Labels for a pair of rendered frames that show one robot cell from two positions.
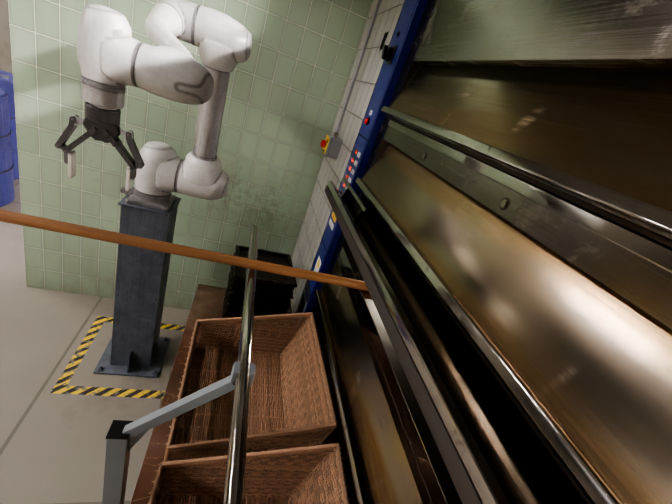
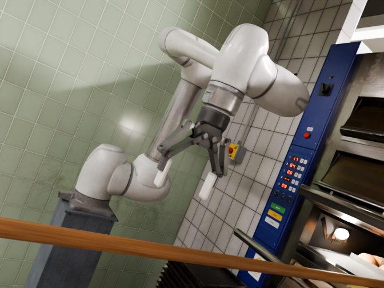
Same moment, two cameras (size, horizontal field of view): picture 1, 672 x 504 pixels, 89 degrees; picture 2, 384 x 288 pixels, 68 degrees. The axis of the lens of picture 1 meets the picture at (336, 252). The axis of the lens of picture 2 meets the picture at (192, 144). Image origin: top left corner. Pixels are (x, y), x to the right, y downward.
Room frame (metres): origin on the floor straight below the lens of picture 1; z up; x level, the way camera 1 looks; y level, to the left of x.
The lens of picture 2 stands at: (0.17, 0.84, 1.42)
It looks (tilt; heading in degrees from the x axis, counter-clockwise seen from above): 0 degrees down; 348
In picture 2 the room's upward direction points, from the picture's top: 22 degrees clockwise
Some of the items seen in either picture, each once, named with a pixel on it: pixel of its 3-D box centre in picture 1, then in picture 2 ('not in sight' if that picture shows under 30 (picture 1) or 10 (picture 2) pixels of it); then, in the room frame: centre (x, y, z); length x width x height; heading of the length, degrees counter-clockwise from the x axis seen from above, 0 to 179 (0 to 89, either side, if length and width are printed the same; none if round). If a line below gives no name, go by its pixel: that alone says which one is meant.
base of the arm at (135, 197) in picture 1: (148, 193); (86, 198); (1.43, 0.92, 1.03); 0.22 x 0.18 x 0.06; 111
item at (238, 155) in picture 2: (331, 146); (235, 152); (1.86, 0.22, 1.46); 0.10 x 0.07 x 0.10; 19
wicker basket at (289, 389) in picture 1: (252, 379); not in sight; (0.92, 0.12, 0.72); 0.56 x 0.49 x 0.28; 21
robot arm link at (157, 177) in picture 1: (158, 167); (105, 170); (1.44, 0.89, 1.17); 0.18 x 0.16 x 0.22; 107
